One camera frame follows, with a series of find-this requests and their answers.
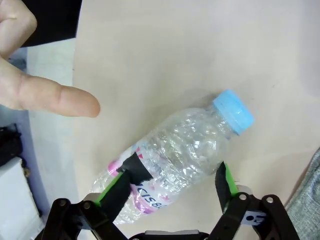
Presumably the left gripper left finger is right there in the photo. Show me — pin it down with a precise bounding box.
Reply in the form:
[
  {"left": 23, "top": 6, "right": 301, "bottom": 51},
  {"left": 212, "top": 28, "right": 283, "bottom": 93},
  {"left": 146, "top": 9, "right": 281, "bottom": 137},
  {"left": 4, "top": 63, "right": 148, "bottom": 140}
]
[{"left": 43, "top": 171, "right": 132, "bottom": 240}]

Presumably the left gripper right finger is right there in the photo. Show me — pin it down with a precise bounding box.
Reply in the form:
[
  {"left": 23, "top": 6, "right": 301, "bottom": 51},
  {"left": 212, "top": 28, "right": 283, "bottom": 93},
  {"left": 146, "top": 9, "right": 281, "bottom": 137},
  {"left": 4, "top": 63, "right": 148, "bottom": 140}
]
[{"left": 208, "top": 161, "right": 301, "bottom": 240}]

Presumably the clear bottle with blue cap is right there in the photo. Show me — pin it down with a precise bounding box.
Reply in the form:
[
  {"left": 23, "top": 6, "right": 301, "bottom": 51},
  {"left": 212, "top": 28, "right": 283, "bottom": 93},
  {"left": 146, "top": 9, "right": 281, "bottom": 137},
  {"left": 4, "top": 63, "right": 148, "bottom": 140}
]
[{"left": 88, "top": 89, "right": 256, "bottom": 226}]

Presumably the person's right hand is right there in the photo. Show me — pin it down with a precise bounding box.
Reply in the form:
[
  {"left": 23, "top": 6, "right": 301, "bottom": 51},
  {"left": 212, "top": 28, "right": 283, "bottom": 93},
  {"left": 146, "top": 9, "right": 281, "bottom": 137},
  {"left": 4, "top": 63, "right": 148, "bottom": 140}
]
[{"left": 0, "top": 0, "right": 101, "bottom": 118}]

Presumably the grey woven fabric basket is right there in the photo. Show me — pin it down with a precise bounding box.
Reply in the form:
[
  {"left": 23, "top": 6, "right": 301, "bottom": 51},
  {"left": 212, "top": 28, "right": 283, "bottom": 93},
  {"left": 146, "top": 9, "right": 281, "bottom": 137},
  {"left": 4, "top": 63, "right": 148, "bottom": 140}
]
[{"left": 284, "top": 147, "right": 320, "bottom": 240}]

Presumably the white counter with wooden top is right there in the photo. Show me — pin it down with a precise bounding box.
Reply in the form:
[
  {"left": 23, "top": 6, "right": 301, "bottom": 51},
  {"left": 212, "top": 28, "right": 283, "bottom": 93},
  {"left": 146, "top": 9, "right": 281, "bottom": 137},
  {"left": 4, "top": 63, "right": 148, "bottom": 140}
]
[{"left": 0, "top": 156, "right": 42, "bottom": 240}]

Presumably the black backpack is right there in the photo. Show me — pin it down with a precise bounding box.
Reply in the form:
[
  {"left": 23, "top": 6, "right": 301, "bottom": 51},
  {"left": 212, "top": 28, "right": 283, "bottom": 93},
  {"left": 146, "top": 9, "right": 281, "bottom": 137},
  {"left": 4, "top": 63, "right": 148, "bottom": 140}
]
[{"left": 0, "top": 123, "right": 23, "bottom": 167}]

